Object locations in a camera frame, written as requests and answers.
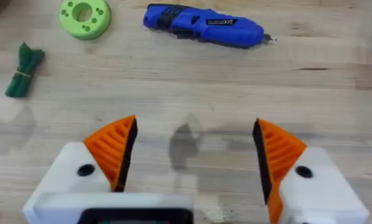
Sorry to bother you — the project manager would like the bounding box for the green toy vegetable bundle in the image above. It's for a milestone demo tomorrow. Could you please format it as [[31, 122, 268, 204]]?
[[4, 42, 46, 98]]

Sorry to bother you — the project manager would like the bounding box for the blue electric screwdriver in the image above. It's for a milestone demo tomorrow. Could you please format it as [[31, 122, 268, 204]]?
[[142, 3, 277, 50]]

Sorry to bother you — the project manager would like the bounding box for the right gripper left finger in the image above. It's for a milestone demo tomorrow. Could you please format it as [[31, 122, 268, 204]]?
[[30, 114, 139, 200]]

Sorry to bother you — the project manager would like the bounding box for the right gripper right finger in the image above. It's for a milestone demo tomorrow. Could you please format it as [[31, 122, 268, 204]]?
[[252, 118, 371, 224]]

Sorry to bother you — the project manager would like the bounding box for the green disc with holes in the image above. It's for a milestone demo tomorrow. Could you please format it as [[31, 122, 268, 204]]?
[[58, 0, 112, 41]]

